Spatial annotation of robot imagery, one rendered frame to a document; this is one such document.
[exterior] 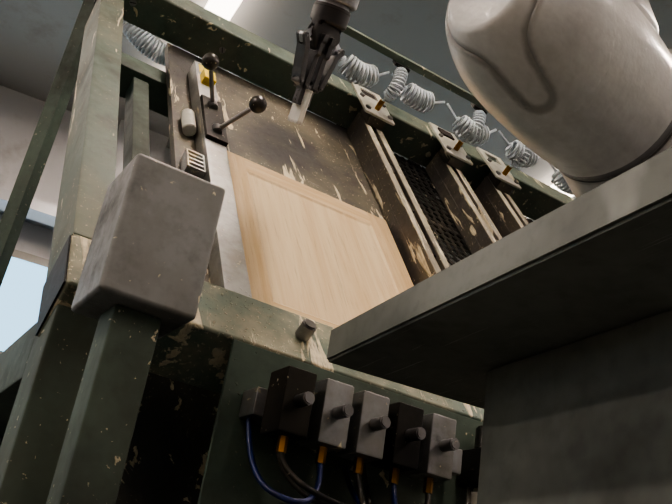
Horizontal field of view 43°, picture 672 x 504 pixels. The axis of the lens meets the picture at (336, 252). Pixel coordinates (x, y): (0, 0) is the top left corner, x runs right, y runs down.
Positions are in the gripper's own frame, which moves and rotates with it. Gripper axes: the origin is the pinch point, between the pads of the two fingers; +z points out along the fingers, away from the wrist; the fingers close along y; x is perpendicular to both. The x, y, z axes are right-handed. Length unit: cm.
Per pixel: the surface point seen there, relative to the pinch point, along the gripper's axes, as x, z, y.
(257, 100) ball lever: -12.3, 1.7, -0.6
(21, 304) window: -279, 144, -141
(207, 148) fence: -13.6, 14.2, 7.3
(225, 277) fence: 22.1, 30.6, 27.7
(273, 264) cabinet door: 15.7, 28.9, 10.3
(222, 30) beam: -58, -13, -26
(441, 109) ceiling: -142, -30, -261
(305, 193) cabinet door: -5.6, 17.2, -16.8
